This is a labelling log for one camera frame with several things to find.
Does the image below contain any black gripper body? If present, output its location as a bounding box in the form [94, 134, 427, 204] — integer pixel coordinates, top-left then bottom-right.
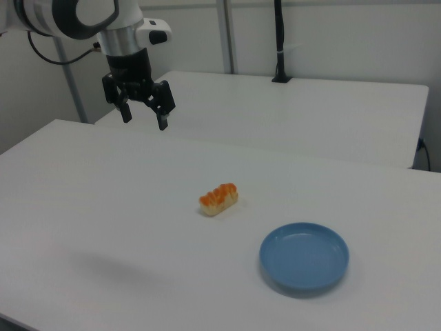
[105, 47, 163, 102]

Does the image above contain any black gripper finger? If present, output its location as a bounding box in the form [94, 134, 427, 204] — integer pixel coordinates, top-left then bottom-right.
[144, 79, 177, 132]
[101, 72, 134, 123]

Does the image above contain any orange glazed bread loaf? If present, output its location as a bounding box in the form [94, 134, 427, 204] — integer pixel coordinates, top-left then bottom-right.
[198, 183, 240, 219]

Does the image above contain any blue round plate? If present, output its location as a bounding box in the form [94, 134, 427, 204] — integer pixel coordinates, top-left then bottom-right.
[258, 221, 351, 290]

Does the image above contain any grey metal partition post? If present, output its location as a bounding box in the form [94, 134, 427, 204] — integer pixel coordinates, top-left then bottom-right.
[216, 0, 239, 74]
[50, 34, 89, 124]

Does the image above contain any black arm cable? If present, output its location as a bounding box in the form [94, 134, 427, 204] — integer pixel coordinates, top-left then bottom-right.
[27, 31, 103, 66]

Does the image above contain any black camera stand pole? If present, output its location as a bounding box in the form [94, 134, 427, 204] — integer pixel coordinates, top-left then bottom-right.
[271, 0, 294, 84]

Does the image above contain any black wall cable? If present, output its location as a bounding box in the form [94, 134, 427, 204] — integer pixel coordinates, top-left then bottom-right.
[418, 137, 432, 172]

